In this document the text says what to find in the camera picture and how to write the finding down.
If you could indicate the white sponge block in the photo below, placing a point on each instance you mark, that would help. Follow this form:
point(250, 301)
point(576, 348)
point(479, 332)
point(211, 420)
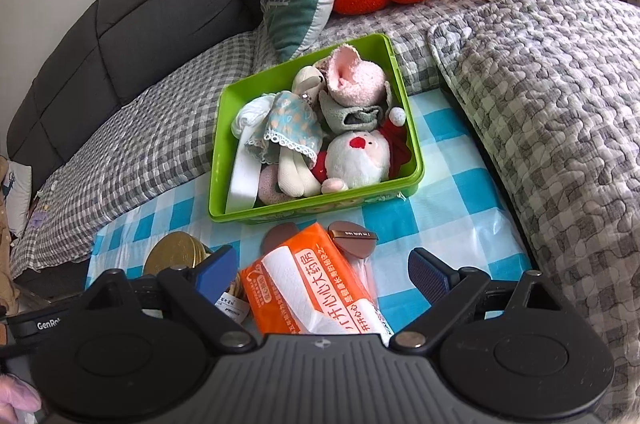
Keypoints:
point(244, 182)

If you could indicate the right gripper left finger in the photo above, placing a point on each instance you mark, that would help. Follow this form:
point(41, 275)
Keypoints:
point(189, 296)

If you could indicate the brown round makeup puff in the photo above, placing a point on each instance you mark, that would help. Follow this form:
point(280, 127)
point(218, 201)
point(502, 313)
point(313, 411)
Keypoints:
point(277, 235)

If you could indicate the brown teardrop makeup puff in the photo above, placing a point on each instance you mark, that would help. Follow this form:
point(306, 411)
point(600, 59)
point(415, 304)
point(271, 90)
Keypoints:
point(352, 239)

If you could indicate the dark grey sofa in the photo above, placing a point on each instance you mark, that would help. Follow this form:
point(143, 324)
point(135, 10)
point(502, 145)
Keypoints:
point(115, 51)

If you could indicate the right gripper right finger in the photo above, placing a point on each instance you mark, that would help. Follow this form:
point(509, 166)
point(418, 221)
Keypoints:
point(452, 295)

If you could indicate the white santa plush toy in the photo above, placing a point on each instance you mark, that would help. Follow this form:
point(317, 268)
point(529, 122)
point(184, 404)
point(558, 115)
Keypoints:
point(357, 159)

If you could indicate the grey checked quilt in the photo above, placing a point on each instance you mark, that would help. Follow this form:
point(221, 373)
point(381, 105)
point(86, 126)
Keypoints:
point(550, 87)

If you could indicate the orange white tissue pack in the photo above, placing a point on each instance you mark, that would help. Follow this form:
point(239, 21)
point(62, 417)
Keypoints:
point(306, 286)

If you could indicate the green plastic box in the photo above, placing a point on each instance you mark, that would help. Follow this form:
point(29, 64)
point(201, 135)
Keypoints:
point(328, 130)

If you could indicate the grey fleece cloth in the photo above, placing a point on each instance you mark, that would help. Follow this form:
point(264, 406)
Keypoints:
point(341, 118)

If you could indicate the gold lid glass jar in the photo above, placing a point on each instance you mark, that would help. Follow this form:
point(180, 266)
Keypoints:
point(215, 274)

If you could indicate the white gauze cloth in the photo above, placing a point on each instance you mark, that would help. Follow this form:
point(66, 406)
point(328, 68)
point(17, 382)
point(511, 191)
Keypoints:
point(252, 113)

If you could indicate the pink knitted round puff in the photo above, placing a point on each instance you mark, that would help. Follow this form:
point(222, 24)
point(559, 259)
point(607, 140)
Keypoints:
point(269, 192)

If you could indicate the pink gloved hand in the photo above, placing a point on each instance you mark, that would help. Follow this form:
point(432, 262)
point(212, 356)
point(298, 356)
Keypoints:
point(17, 395)

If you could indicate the bunny doll blue dress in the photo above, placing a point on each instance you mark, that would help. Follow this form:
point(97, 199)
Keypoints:
point(291, 135)

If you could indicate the pink fuzzy sock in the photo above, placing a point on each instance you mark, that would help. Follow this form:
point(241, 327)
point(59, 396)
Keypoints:
point(350, 80)

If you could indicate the blue checked tablecloth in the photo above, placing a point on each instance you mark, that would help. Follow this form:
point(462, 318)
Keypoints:
point(456, 214)

